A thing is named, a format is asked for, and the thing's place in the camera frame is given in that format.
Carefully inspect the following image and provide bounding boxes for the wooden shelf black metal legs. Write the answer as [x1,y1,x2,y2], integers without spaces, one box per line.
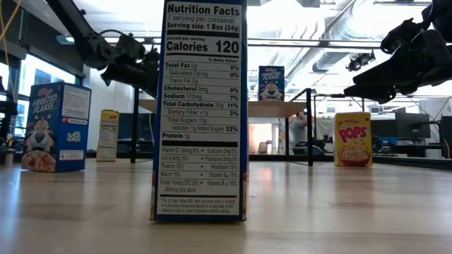
[129,85,315,167]

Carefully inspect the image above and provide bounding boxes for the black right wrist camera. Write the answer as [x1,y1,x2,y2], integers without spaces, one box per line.
[380,17,430,54]

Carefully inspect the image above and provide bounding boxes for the white cylindrical post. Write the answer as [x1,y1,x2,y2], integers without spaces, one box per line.
[2,147,16,169]

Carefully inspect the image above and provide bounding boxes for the yellow Corn Pops cereal box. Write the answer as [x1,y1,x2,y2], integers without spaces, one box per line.
[95,109,120,163]
[333,111,374,168]

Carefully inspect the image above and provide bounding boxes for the black ceiling spotlight cluster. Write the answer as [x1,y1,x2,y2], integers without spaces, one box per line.
[345,51,376,73]

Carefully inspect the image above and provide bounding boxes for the blue desk panel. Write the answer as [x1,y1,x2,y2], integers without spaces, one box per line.
[367,136,399,147]

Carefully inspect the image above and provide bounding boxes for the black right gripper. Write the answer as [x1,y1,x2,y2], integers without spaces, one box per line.
[343,30,452,105]

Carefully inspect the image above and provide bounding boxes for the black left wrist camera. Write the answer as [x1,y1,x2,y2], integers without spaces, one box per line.
[115,32,147,61]

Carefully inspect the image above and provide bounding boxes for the long ceiling light strip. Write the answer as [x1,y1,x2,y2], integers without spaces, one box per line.
[56,35,162,45]

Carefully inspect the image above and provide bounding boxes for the person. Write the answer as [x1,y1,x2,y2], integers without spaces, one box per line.
[289,110,309,156]

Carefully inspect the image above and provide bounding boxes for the black equipment stand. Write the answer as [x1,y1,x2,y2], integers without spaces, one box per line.
[0,87,19,149]

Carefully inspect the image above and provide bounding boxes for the black aluminium table frame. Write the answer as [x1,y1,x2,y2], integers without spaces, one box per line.
[0,147,452,171]

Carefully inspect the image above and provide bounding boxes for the black monitor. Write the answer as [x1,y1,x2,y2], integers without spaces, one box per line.
[395,111,432,140]
[370,119,397,138]
[439,115,452,159]

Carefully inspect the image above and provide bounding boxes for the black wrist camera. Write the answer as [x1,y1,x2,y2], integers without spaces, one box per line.
[380,17,430,54]
[115,32,147,61]

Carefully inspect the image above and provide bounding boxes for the large dark-framed window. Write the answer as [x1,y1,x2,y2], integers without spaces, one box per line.
[0,52,85,151]

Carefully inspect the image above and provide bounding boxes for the blue Frosted Flakes cereal box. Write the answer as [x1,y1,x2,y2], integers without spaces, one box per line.
[258,65,285,102]
[20,81,93,174]
[150,0,248,222]

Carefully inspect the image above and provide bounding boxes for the yellow hanging cable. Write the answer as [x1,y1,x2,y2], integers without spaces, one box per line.
[0,0,23,103]

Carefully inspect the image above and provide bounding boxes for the ceiling light rail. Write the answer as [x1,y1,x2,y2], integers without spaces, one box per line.
[246,37,384,49]

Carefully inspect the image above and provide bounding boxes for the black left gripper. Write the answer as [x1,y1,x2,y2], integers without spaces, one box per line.
[100,48,160,98]

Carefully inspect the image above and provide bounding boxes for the dark cabinet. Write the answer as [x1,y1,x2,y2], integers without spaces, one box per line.
[117,111,156,153]

